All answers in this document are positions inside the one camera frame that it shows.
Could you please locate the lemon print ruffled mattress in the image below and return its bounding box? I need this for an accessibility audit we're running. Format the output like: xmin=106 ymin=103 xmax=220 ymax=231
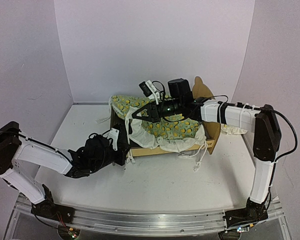
xmin=96 ymin=93 xmax=208 ymax=173

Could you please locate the wooden pet bed frame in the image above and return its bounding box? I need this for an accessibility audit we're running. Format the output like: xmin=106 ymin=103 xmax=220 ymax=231
xmin=110 ymin=76 xmax=221 ymax=157

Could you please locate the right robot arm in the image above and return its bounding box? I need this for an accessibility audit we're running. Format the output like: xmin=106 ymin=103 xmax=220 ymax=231
xmin=132 ymin=78 xmax=298 ymax=205

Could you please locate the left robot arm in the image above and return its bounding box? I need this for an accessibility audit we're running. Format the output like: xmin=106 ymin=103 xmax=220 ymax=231
xmin=0 ymin=121 xmax=131 ymax=205

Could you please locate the small lemon print pillow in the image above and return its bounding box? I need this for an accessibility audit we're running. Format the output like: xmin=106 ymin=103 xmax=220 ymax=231
xmin=221 ymin=124 xmax=248 ymax=135

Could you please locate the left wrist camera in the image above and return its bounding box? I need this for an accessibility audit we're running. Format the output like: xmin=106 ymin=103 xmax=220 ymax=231
xmin=107 ymin=124 xmax=129 ymax=151

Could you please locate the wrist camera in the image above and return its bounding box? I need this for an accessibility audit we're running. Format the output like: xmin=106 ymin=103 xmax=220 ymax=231
xmin=107 ymin=124 xmax=129 ymax=151
xmin=138 ymin=80 xmax=166 ymax=105

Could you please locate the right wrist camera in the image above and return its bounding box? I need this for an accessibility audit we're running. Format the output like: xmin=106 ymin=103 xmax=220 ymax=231
xmin=138 ymin=80 xmax=166 ymax=105

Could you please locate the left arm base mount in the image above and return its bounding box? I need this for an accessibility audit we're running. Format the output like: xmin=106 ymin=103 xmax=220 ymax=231
xmin=31 ymin=184 xmax=75 ymax=228

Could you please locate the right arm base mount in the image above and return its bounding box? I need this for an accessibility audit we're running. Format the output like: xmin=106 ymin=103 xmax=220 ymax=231
xmin=222 ymin=198 xmax=268 ymax=230

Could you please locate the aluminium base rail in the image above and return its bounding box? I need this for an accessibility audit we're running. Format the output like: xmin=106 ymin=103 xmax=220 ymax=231
xmin=4 ymin=194 xmax=292 ymax=240

